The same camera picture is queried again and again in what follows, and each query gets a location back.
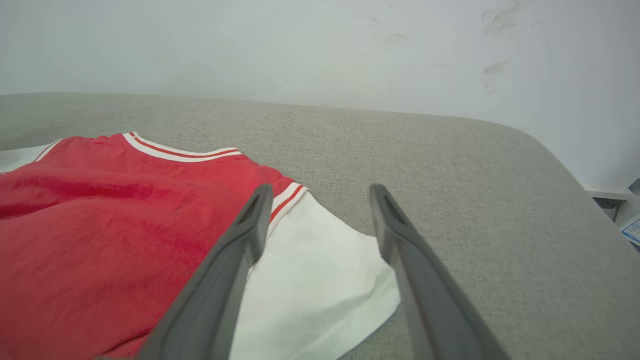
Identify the white ledge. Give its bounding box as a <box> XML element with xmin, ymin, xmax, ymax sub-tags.
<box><xmin>584</xmin><ymin>186</ymin><xmax>636</xmax><ymax>202</ymax></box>

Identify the blue and white label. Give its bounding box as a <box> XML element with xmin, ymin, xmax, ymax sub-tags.
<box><xmin>620</xmin><ymin>216</ymin><xmax>640</xmax><ymax>247</ymax></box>

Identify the red and white shirt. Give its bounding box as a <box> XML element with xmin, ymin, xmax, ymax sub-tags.
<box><xmin>0</xmin><ymin>131</ymin><xmax>402</xmax><ymax>360</ymax></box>

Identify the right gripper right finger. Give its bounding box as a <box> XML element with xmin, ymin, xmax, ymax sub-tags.
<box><xmin>368</xmin><ymin>183</ymin><xmax>512</xmax><ymax>360</ymax></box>

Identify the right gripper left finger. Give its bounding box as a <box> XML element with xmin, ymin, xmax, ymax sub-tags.
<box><xmin>135</xmin><ymin>183</ymin><xmax>274</xmax><ymax>360</ymax></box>

